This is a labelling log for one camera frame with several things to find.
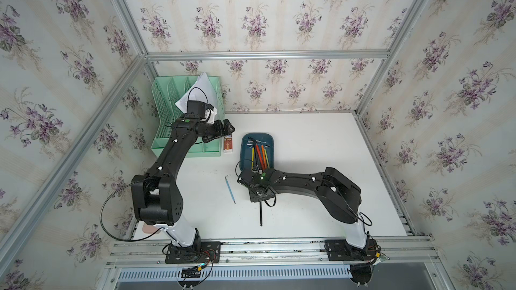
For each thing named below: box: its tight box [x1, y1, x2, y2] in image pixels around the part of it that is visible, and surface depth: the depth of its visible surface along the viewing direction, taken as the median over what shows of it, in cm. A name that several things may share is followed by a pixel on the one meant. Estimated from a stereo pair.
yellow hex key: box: [251, 147, 255, 172], surface depth 101 cm
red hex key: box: [255, 139, 265, 170], surface depth 102 cm
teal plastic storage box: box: [239, 132, 275, 172], surface depth 103 cm
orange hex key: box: [260, 141, 268, 170], surface depth 103 cm
